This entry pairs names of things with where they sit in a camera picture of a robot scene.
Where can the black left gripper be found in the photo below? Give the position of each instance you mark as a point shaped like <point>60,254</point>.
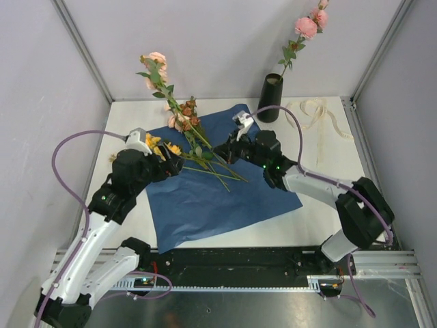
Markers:
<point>173,167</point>

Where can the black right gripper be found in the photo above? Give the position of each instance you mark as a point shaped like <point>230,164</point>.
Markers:
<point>227,150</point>

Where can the mixed flower bunch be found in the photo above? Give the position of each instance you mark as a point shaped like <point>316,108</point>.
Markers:
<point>216,167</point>

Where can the blue wrapping paper sheet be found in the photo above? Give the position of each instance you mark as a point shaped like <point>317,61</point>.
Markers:
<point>195,205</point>

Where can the cream printed ribbon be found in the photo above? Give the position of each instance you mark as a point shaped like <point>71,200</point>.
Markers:
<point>317,110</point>

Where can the pink leafy flower stem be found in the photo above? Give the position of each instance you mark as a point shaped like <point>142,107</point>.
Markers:
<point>167,95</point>

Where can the pink rose stem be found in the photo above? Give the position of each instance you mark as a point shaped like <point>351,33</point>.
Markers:
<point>306,28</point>

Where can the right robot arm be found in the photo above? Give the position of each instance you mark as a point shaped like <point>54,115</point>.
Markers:
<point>363,212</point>

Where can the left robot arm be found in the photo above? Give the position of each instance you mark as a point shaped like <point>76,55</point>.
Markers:
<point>72,291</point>

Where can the black cone vase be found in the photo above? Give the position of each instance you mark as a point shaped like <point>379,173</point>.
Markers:
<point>271,94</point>

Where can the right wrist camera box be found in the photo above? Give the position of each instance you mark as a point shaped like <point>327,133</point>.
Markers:
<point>244,122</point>

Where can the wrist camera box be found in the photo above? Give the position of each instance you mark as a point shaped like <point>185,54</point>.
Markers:
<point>244,122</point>
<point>136,140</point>

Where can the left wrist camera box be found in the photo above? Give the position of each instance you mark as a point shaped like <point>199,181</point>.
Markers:
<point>136,140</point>

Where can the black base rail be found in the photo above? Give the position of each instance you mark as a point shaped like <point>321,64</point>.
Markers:
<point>253,267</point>

